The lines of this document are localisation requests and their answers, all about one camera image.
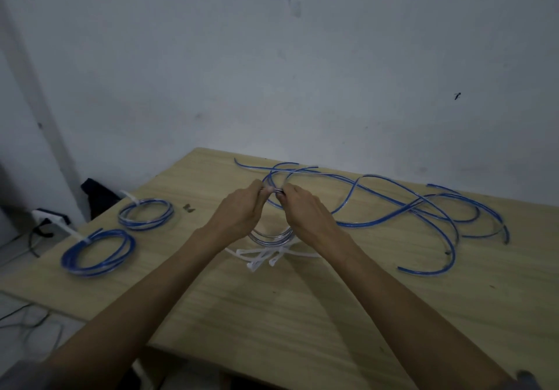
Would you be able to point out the person's right hand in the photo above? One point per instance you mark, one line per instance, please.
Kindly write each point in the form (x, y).
(308, 219)

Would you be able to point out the person's left hand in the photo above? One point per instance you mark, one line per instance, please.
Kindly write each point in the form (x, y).
(236, 217)

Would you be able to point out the dark bag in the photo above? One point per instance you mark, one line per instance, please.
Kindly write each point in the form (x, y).
(99, 197)

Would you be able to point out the white table leg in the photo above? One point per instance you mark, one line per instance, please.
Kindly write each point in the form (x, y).
(140, 370)

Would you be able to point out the person's right fingers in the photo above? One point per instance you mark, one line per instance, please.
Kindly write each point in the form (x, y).
(284, 193)

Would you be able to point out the white power strip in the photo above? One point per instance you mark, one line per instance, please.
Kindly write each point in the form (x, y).
(46, 217)

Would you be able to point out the white zip tie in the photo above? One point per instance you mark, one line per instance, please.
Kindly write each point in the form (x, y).
(240, 254)
(260, 262)
(130, 198)
(77, 234)
(301, 254)

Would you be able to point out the person's right forearm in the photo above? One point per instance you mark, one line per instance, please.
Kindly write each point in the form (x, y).
(406, 315)

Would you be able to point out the grey sleeve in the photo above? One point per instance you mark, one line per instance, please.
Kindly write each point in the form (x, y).
(26, 376)

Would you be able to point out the person's left fingers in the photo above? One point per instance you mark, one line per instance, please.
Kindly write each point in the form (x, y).
(262, 189)

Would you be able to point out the person's left forearm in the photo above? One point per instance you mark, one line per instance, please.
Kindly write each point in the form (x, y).
(144, 302)

